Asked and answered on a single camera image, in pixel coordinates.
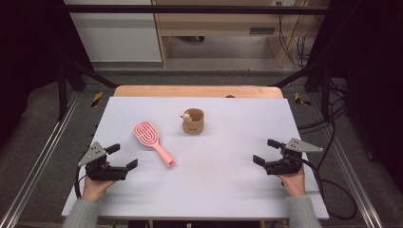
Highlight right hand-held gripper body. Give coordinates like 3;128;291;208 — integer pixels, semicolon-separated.
264;138;324;176

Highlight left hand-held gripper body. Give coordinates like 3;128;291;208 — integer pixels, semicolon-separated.
77;141;128;182

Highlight pink hairbrush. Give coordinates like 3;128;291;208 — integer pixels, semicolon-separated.
132;121;177;169

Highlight person's left hand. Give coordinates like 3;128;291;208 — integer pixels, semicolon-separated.
83;175;117;203

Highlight person's right hand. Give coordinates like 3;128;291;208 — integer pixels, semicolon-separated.
277;164;307;198

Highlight black metal stand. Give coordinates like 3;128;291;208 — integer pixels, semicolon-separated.
56;60;119;122
271;61;332;122

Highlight brown cup with hedgehog figure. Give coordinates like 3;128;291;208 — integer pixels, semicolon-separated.
180;107;204;135

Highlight wooden table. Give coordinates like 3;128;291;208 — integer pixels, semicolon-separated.
113;85;284;99

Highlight white cabinet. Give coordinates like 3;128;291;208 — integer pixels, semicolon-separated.
63;0;163;63

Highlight dark curtain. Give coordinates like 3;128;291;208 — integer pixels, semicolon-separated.
308;0;403;191
0;0;93;146

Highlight light wooden desk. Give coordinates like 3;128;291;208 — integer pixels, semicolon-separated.
151;0;317;68

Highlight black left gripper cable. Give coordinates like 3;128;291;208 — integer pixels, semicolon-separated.
73;164;88;200

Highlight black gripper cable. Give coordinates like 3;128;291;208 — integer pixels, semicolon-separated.
300;158;358;221
73;164;88;200

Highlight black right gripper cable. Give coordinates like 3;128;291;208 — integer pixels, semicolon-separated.
300;158;358;221

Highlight black floor cables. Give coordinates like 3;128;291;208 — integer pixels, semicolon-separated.
297;79;350;172

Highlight aluminium rail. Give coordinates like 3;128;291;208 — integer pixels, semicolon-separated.
308;94;385;228
0;91;82;228

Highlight hanging cable bundle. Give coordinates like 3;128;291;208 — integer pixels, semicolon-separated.
277;1;310;69

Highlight black horizontal frame bar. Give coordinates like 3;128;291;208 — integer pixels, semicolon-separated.
63;4;334;15

